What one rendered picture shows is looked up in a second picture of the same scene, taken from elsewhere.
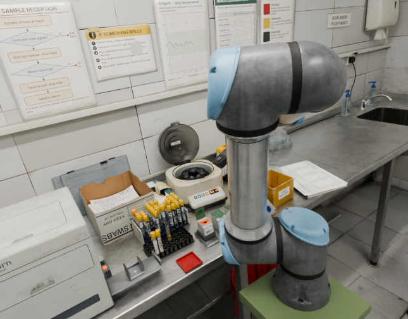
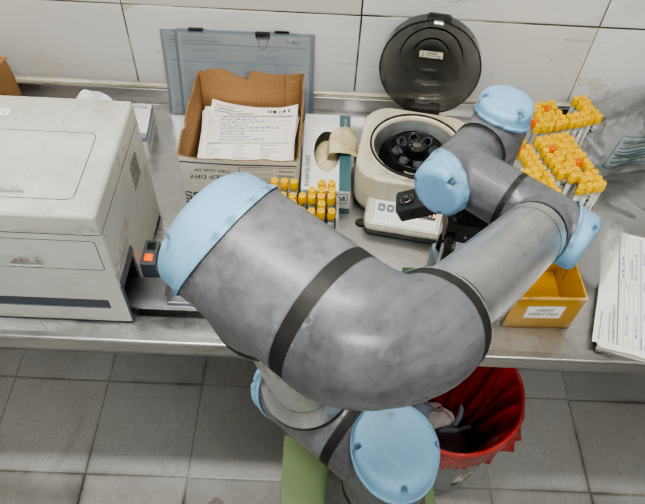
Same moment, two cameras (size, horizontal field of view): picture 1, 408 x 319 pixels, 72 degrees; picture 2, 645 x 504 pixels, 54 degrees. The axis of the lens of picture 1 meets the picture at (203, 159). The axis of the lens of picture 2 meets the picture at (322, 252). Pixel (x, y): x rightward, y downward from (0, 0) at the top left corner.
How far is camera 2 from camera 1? 0.50 m
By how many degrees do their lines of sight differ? 37
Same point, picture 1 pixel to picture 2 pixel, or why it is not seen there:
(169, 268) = not seen: hidden behind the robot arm
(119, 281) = (153, 293)
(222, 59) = (186, 232)
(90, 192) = (218, 84)
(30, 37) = not seen: outside the picture
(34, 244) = (14, 214)
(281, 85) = (252, 348)
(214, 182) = not seen: hidden behind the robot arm
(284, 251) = (331, 463)
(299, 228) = (361, 458)
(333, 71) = (350, 391)
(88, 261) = (95, 262)
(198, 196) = (389, 208)
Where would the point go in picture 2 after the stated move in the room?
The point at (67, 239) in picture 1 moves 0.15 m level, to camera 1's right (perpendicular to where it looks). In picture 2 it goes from (63, 226) to (137, 271)
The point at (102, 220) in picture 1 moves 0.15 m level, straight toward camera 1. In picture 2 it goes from (189, 169) to (167, 225)
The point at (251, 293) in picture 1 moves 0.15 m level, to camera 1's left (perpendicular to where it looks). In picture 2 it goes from (297, 451) to (222, 402)
